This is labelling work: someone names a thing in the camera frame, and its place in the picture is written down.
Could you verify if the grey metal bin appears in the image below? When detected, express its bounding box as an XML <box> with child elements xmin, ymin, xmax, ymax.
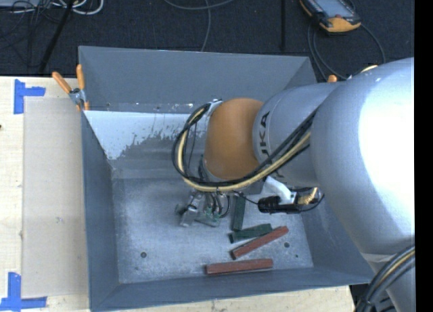
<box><xmin>78</xmin><ymin>45</ymin><xmax>375</xmax><ymax>312</ymax></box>

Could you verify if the dark green flat block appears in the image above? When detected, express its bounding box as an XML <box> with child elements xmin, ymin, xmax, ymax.
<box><xmin>228</xmin><ymin>223</ymin><xmax>273</xmax><ymax>244</ymax></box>
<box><xmin>231</xmin><ymin>195</ymin><xmax>247</xmax><ymax>231</ymax></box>

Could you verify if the red-brown flat block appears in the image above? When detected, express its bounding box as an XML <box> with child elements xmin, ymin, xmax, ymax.
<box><xmin>204</xmin><ymin>258</ymin><xmax>275</xmax><ymax>276</ymax></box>
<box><xmin>231</xmin><ymin>225</ymin><xmax>290</xmax><ymax>261</ymax></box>

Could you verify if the pale wood flat board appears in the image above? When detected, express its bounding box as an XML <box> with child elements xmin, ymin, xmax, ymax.
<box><xmin>20</xmin><ymin>96</ymin><xmax>90</xmax><ymax>300</ymax></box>

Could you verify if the black cylinder on white bracket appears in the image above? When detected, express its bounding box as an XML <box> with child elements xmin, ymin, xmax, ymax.
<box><xmin>257</xmin><ymin>176</ymin><xmax>323</xmax><ymax>215</ymax></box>

